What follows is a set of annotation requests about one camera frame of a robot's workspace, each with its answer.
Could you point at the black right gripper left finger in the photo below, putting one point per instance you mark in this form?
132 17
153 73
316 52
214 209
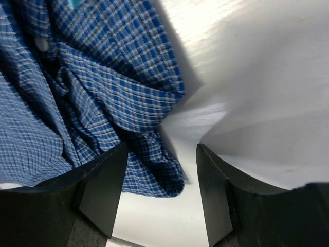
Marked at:
77 208

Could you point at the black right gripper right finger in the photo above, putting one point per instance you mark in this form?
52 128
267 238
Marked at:
240 210

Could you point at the blue checkered long sleeve shirt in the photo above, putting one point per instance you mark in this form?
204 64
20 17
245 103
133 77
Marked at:
75 82

